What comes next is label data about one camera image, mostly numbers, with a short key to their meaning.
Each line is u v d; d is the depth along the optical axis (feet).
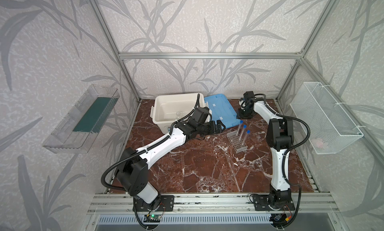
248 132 3.26
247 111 2.99
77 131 2.08
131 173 1.40
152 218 2.35
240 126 2.99
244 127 2.82
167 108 3.51
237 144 3.07
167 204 2.40
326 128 1.96
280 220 2.43
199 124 2.07
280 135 1.97
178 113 3.35
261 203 2.38
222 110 3.68
